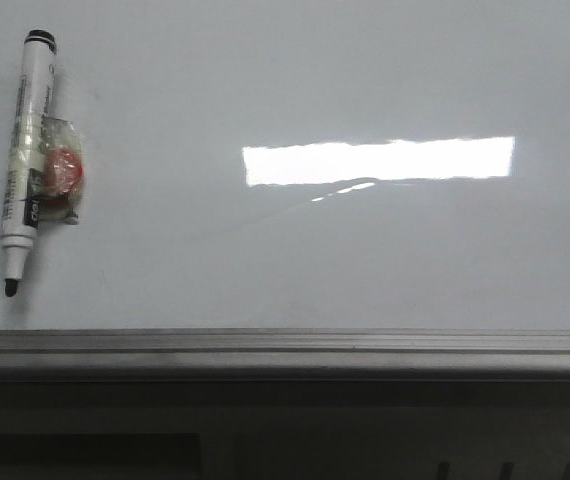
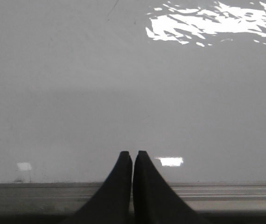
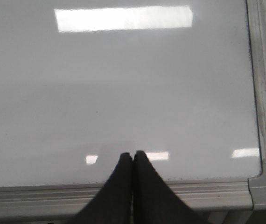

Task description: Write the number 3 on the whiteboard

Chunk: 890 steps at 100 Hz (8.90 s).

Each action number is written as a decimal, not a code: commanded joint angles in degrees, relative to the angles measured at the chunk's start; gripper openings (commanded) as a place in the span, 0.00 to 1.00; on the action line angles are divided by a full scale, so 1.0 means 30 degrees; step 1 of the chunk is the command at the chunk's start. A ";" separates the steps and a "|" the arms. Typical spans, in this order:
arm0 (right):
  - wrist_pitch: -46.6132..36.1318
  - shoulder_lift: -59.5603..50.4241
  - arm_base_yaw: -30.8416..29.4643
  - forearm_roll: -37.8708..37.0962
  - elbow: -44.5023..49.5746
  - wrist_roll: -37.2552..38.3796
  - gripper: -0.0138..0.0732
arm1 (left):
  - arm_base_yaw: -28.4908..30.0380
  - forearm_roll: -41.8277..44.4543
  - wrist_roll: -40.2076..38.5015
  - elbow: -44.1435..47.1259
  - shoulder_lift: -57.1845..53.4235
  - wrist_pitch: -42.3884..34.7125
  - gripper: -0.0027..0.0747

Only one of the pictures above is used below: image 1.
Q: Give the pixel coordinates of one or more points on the red magnet taped to marker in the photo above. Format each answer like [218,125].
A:
[63,177]

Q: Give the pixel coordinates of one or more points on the white whiteboard with aluminium frame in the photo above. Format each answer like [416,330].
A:
[302,189]

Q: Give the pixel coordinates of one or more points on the white black whiteboard marker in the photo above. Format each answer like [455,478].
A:
[21,206]

